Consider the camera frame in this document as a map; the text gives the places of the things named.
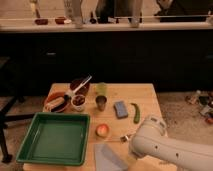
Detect dark red bowl on counter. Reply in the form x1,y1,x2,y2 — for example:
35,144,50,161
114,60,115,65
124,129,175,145
35,19,48,25

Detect blue sponge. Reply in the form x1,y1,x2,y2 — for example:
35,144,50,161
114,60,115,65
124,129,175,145
114,101,128,119

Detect brown bowl on counter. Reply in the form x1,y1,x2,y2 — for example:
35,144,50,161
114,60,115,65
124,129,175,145
55,17,66,25

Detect metal cup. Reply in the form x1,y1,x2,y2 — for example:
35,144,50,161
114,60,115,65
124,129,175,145
95,95,107,111

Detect black chair frame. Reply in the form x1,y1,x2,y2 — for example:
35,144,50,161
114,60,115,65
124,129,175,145
0,57,33,163

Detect white bowl with dark food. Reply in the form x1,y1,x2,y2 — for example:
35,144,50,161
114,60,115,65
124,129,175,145
71,95,85,112

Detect dark brown plate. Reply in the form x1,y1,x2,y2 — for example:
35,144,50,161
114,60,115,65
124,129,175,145
69,77,91,97

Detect green plastic tray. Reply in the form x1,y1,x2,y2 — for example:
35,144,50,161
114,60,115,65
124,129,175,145
16,113,90,166

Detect green plastic cup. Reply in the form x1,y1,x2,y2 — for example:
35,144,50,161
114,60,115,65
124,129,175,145
96,82,107,96

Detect clutter on floor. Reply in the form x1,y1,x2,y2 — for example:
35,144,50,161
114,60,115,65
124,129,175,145
185,90,213,125

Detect orange bowl with hotdog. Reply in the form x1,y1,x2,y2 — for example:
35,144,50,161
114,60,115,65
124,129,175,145
44,92,69,113

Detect grey-blue towel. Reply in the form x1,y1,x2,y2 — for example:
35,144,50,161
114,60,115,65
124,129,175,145
94,144,128,171

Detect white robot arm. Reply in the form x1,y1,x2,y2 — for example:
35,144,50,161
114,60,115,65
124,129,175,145
129,115,213,171

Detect red apple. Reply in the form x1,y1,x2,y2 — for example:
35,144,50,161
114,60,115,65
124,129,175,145
95,124,109,138

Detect white-handled brush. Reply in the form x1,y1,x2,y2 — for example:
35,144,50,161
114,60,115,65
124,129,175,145
64,75,92,99

